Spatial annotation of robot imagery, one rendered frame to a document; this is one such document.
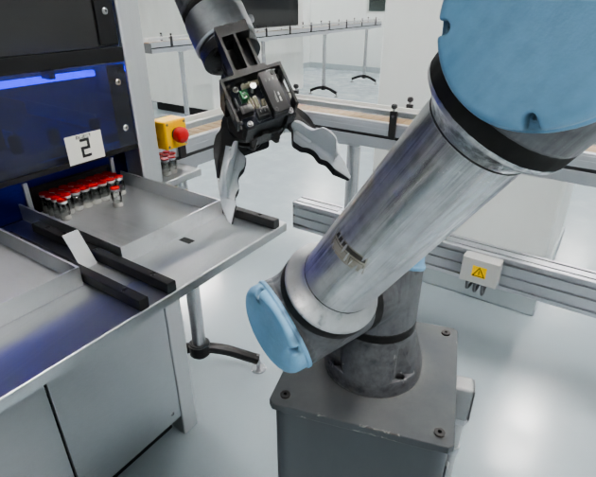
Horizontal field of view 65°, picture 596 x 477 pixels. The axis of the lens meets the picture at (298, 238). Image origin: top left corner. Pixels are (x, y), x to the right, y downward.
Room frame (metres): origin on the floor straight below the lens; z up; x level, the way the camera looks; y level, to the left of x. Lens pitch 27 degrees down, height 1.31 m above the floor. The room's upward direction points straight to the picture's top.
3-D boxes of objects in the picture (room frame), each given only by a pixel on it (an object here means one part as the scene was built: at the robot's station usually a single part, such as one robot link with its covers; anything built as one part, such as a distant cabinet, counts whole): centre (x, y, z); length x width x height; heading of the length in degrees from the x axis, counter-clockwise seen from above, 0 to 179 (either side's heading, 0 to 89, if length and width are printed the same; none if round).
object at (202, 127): (1.51, 0.29, 0.92); 0.69 x 0.16 x 0.16; 146
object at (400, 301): (0.56, -0.11, 0.96); 0.13 x 0.12 x 0.14; 130
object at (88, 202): (0.99, 0.47, 0.91); 0.18 x 0.02 x 0.05; 146
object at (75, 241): (0.69, 0.34, 0.91); 0.14 x 0.03 x 0.06; 56
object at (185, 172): (1.23, 0.36, 0.87); 0.14 x 0.13 x 0.02; 56
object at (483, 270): (1.33, -0.61, 0.50); 0.12 x 0.05 x 0.09; 56
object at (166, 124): (1.20, 0.34, 1.00); 0.08 x 0.07 x 0.07; 56
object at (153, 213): (0.92, 0.38, 0.90); 0.34 x 0.26 x 0.04; 56
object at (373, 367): (0.57, -0.12, 0.84); 0.15 x 0.15 x 0.10
